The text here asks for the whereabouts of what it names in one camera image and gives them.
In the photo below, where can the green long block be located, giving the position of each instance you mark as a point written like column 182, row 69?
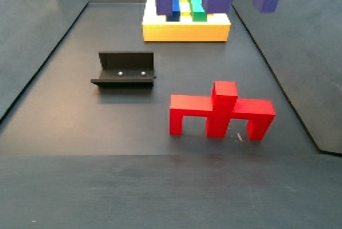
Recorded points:
column 198, row 13

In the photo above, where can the yellow slotted board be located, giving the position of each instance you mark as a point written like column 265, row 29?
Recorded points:
column 158, row 30

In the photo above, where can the black bracket holder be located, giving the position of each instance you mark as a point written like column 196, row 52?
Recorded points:
column 126, row 68

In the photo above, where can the red three-legged block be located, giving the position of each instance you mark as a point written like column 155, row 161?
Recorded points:
column 219, row 108

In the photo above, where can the blue long block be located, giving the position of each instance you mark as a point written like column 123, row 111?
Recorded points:
column 174, row 17

